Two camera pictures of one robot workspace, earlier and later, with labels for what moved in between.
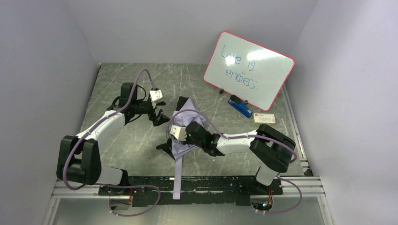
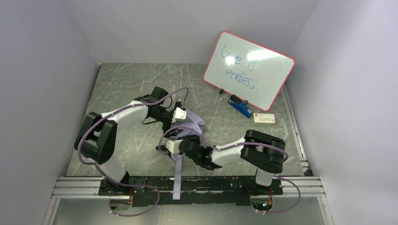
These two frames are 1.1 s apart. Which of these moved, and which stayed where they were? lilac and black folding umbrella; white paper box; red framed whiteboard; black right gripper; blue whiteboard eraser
Moved: black right gripper; lilac and black folding umbrella
Stayed: blue whiteboard eraser; white paper box; red framed whiteboard
